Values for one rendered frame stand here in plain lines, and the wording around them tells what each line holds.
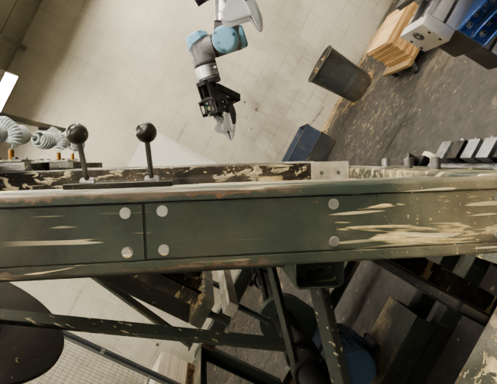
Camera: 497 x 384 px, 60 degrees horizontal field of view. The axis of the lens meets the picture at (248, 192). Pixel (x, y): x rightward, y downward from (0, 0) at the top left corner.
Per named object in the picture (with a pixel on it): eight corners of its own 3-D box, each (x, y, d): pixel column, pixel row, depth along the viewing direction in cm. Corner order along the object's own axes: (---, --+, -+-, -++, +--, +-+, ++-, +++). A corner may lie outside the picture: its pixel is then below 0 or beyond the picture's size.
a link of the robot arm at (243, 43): (248, 46, 133) (215, 58, 135) (249, 47, 144) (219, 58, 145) (240, 21, 131) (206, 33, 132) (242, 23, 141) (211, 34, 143)
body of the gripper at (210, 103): (203, 120, 142) (191, 84, 141) (219, 116, 149) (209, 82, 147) (218, 113, 137) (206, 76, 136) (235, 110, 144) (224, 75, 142)
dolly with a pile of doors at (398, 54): (449, 20, 382) (412, -3, 377) (419, 73, 385) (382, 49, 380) (416, 37, 443) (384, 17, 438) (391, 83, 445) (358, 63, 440)
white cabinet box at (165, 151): (305, 212, 502) (147, 128, 477) (280, 255, 505) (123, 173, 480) (294, 206, 563) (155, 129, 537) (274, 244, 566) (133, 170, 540)
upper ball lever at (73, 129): (97, 193, 80) (84, 128, 73) (76, 193, 80) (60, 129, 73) (101, 182, 84) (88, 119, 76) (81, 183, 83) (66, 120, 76)
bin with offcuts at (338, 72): (379, 67, 516) (334, 40, 508) (359, 105, 519) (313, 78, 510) (364, 75, 567) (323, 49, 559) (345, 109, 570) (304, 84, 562)
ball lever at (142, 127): (161, 190, 82) (155, 126, 74) (141, 191, 81) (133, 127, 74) (162, 180, 85) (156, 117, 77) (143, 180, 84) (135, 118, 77)
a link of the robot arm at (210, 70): (205, 69, 147) (222, 61, 142) (210, 82, 147) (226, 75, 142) (190, 71, 141) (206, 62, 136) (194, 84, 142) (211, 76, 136)
